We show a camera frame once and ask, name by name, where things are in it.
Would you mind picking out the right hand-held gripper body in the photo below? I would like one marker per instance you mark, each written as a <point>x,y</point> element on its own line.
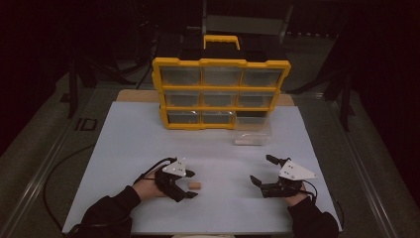
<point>290,180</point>

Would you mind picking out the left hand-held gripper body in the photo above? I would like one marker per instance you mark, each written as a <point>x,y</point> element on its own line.
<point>171,178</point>

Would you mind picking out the small tan cork block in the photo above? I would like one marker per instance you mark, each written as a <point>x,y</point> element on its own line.
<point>195,185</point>

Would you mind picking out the clear plastic drawer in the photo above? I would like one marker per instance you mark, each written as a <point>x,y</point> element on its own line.
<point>252,134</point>

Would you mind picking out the yellow black drawer organizer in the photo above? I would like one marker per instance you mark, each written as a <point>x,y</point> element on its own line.
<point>218,127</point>

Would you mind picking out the person's right hand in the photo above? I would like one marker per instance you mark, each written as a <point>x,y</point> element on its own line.
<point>297,199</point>

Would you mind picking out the person's left hand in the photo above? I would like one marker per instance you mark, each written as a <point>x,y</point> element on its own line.
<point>148,189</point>

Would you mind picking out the white table mat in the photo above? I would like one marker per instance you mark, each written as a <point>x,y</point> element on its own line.
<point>211,155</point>

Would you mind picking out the black metal stand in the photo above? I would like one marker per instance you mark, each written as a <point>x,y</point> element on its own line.
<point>73,92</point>
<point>345,105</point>

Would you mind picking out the grid of clear drawers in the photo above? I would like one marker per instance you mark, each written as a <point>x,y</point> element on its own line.
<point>219,76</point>

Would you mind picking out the grey floor rail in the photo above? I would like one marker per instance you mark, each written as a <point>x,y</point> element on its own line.
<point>363,165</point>
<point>39,175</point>

